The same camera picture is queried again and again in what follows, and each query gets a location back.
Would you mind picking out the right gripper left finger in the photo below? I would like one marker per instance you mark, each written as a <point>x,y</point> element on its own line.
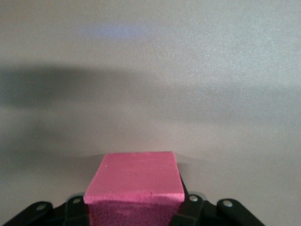
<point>70,212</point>

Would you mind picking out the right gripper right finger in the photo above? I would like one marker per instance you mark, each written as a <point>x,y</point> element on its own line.
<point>200,212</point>

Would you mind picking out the red foam cube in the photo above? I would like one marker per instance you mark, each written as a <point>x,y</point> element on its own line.
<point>134,174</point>

